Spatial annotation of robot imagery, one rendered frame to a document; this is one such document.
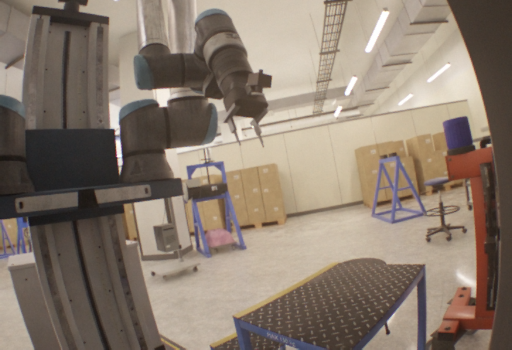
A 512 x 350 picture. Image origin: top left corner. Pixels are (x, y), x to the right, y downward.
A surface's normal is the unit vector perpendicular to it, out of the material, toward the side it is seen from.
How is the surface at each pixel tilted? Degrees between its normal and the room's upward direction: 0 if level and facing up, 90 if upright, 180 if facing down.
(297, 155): 90
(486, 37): 91
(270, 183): 90
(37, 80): 90
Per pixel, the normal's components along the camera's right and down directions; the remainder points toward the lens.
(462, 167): -0.74, 0.07
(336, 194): -0.16, -0.06
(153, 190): 0.73, -0.18
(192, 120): 0.41, 0.01
